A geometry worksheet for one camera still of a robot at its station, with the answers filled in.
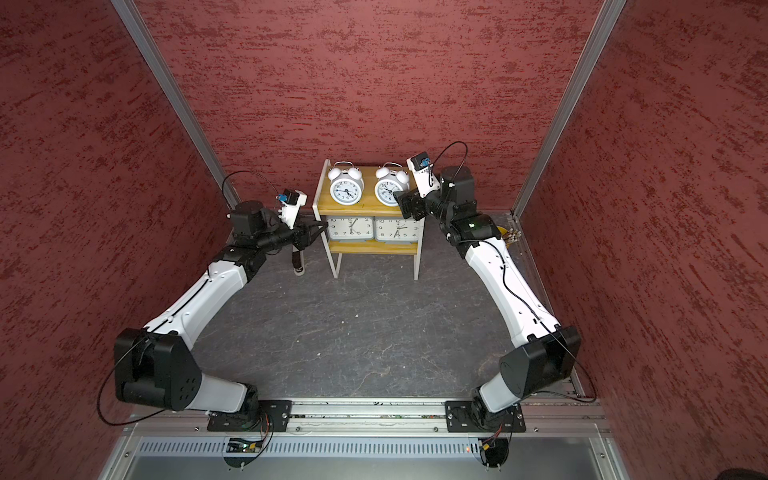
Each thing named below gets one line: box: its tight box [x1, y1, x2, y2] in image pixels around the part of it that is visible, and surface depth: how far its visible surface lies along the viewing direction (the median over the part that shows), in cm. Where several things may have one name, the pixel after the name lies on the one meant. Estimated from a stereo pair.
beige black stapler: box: [292, 244, 305, 277], surface depth 103 cm
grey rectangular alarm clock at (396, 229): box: [374, 216, 420, 244], surface depth 90 cm
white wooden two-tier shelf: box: [312, 159, 425, 281], surface depth 79 cm
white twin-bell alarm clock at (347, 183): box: [328, 160, 365, 206], surface depth 74 cm
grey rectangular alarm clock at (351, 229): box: [326, 216, 375, 243], surface depth 91 cm
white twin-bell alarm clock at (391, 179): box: [374, 161, 410, 207], surface depth 73 cm
